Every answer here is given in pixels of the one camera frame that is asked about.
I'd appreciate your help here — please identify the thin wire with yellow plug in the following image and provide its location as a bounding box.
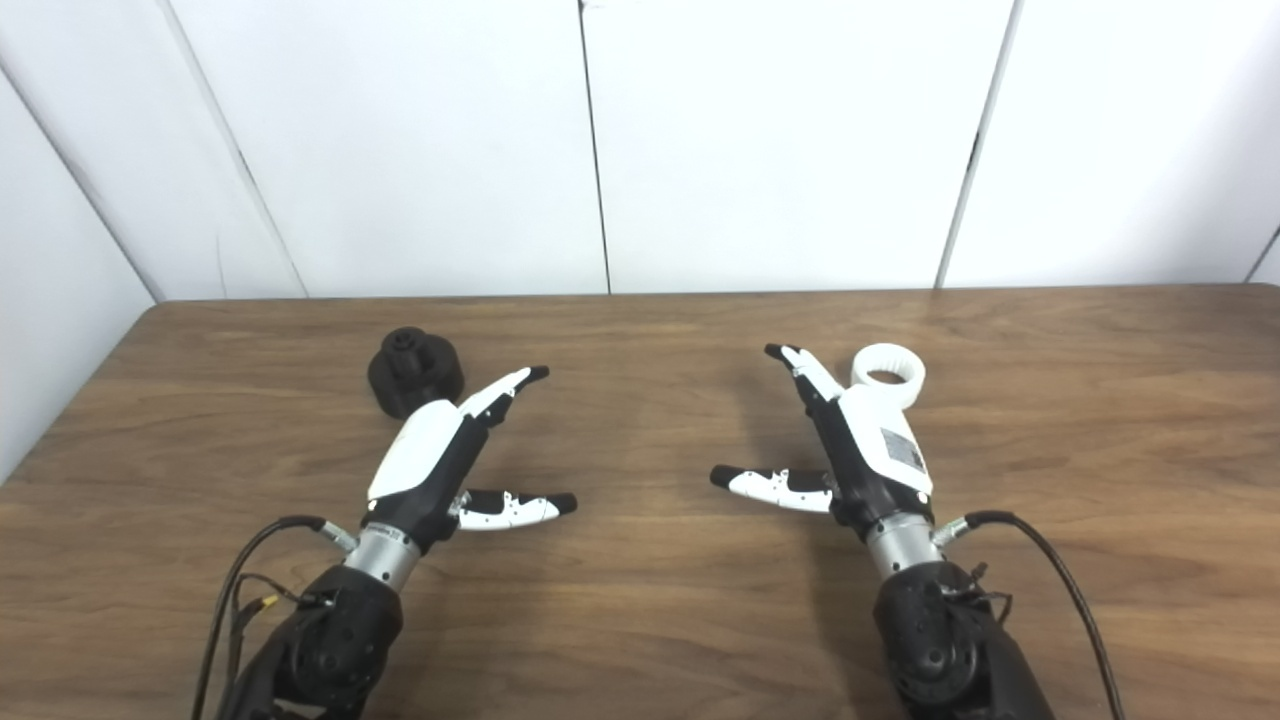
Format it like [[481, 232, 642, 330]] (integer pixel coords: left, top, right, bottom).
[[228, 573, 331, 681]]

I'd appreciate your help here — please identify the round black plastic part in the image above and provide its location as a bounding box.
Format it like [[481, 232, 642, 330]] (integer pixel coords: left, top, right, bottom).
[[367, 327, 466, 419]]

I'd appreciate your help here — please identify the white toothed plastic ring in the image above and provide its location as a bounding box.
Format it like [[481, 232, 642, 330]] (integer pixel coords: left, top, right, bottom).
[[850, 343, 927, 411]]

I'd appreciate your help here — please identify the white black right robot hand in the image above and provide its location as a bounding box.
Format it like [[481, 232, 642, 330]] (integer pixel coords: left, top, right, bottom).
[[710, 343, 936, 546]]

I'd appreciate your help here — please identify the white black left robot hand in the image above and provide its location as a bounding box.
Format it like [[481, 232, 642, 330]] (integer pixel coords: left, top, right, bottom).
[[365, 366, 579, 554]]

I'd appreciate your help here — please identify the thin black wire loop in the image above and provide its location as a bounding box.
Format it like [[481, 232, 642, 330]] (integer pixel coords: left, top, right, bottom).
[[960, 562, 1013, 626]]

